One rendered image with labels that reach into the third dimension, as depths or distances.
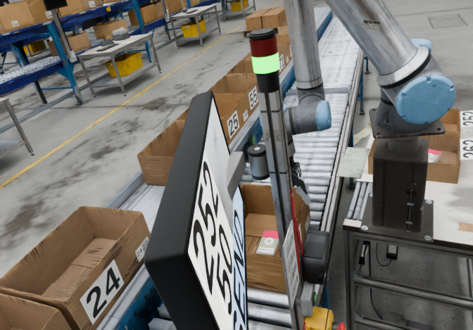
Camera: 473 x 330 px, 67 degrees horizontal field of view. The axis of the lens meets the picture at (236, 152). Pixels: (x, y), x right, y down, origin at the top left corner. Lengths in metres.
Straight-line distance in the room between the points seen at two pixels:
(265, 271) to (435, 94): 0.75
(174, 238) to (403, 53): 0.83
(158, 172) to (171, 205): 1.33
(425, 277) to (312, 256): 1.52
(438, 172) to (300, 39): 0.97
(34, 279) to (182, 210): 1.08
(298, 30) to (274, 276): 0.80
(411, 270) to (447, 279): 0.19
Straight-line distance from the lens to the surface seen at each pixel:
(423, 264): 2.52
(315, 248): 1.00
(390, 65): 1.06
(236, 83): 2.70
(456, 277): 2.50
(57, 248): 1.49
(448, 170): 1.83
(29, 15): 7.04
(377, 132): 1.32
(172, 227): 0.39
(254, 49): 0.68
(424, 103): 1.09
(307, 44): 1.17
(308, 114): 1.12
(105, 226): 1.53
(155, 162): 1.72
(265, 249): 1.44
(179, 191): 0.45
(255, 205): 1.63
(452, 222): 1.65
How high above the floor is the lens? 1.79
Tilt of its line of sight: 28 degrees down
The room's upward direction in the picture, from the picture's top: 11 degrees counter-clockwise
